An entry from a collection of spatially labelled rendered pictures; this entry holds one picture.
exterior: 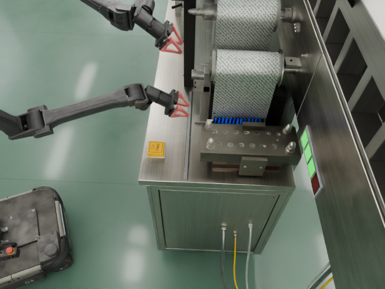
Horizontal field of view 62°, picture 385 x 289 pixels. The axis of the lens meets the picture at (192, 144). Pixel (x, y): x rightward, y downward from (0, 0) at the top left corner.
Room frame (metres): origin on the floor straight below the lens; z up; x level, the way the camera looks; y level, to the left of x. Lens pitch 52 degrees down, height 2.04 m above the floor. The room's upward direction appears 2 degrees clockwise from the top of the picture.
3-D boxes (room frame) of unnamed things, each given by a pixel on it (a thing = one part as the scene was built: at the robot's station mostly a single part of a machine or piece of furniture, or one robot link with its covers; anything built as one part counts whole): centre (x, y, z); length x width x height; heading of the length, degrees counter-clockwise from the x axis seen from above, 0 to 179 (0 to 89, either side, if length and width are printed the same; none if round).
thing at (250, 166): (0.75, -0.25, 0.96); 0.10 x 0.03 x 0.11; 89
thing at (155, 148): (0.86, 0.16, 0.91); 0.07 x 0.07 x 0.02; 89
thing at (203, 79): (1.06, -0.03, 1.05); 0.06 x 0.05 x 0.31; 89
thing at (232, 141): (0.84, -0.23, 1.00); 0.40 x 0.16 x 0.06; 89
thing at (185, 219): (1.96, -0.14, 0.43); 2.52 x 0.64 x 0.86; 179
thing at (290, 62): (1.02, -0.37, 1.28); 0.06 x 0.05 x 0.02; 89
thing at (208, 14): (1.27, -0.05, 1.33); 0.06 x 0.06 x 0.06; 89
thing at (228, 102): (0.96, -0.20, 1.11); 0.23 x 0.01 x 0.18; 89
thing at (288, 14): (1.27, -0.37, 1.33); 0.07 x 0.07 x 0.07; 89
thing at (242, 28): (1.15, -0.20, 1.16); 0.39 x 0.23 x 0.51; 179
